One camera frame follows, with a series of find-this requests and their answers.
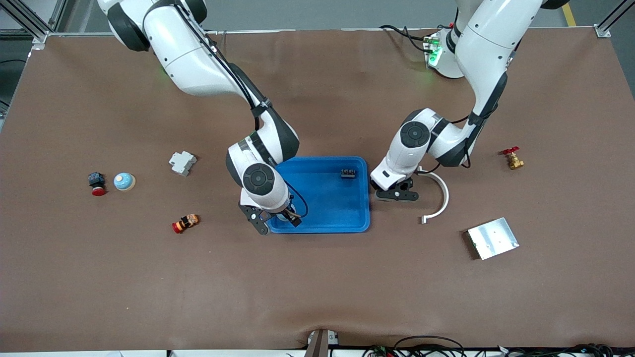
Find blue plastic tray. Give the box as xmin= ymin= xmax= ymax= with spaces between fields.
xmin=268 ymin=157 xmax=371 ymax=234

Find red button orange body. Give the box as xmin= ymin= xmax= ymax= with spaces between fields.
xmin=172 ymin=213 xmax=200 ymax=235

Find white circuit breaker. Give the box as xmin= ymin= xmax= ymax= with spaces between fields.
xmin=168 ymin=151 xmax=197 ymax=177

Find silver metal plate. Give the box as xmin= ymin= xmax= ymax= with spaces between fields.
xmin=466 ymin=217 xmax=520 ymax=261

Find red button black blue body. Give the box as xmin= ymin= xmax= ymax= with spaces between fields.
xmin=88 ymin=172 xmax=107 ymax=197

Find white curved bracket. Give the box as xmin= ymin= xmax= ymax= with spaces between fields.
xmin=417 ymin=167 xmax=450 ymax=225

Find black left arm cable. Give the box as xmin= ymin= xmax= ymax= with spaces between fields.
xmin=417 ymin=50 xmax=514 ymax=174

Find brass valve red handle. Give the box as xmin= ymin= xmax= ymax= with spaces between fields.
xmin=502 ymin=146 xmax=525 ymax=171

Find grey metal bracket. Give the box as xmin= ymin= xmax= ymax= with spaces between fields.
xmin=304 ymin=329 xmax=340 ymax=357

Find black left base cables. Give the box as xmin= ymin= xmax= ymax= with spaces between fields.
xmin=380 ymin=24 xmax=428 ymax=54

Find aluminium frame profile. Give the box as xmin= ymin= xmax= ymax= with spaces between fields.
xmin=594 ymin=0 xmax=635 ymax=38
xmin=0 ymin=0 xmax=68 ymax=50

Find black cable bundle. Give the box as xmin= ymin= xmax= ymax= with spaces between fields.
xmin=362 ymin=336 xmax=635 ymax=357

